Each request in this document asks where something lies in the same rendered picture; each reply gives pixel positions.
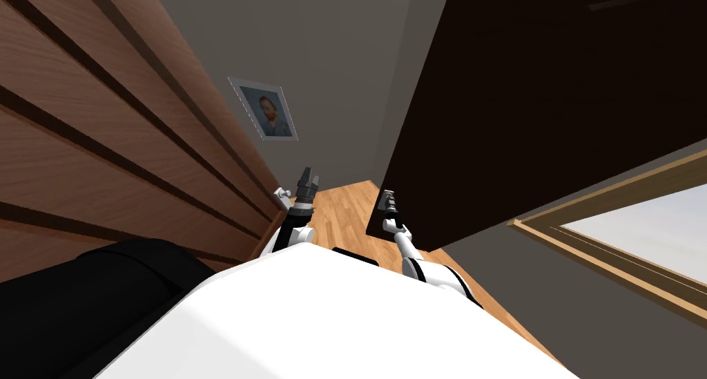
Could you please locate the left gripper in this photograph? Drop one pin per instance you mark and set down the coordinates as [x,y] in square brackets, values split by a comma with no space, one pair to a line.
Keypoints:
[306,194]

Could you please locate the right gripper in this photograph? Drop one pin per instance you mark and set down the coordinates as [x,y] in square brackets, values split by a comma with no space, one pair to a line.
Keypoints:
[391,203]

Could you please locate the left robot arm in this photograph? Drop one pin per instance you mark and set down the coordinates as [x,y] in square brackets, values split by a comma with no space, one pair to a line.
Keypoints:
[105,296]

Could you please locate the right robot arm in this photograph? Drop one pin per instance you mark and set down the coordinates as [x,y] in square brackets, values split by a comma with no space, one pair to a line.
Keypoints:
[411,255]

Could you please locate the framed portrait picture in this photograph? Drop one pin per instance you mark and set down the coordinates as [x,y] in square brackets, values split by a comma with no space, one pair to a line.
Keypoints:
[267,110]

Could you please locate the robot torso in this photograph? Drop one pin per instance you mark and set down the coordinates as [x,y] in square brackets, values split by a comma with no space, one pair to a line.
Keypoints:
[309,318]

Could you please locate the dark brown door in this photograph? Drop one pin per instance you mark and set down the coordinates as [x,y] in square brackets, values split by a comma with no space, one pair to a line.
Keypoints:
[530,103]

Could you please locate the brown wooden drawer cupboard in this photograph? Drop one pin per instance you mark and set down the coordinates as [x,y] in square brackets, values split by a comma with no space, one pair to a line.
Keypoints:
[99,125]

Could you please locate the wooden framed window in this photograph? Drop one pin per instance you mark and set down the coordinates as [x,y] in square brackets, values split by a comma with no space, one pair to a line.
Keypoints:
[635,241]

